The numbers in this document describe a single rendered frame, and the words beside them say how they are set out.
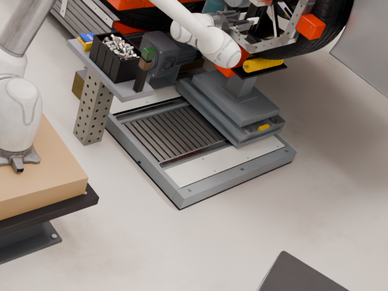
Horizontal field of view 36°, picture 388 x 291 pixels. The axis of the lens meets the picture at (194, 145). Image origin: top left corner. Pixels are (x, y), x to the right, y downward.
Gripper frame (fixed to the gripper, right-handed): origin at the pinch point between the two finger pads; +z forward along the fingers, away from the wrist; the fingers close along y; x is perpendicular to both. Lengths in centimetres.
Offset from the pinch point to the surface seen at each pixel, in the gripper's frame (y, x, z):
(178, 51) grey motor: -39, -44, 10
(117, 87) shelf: -17, -38, -45
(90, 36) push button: -50, -35, -38
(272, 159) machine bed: 21, -75, 38
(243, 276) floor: 64, -83, -24
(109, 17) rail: -74, -44, -8
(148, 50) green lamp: -11.7, -17.0, -39.3
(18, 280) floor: 23, -83, -106
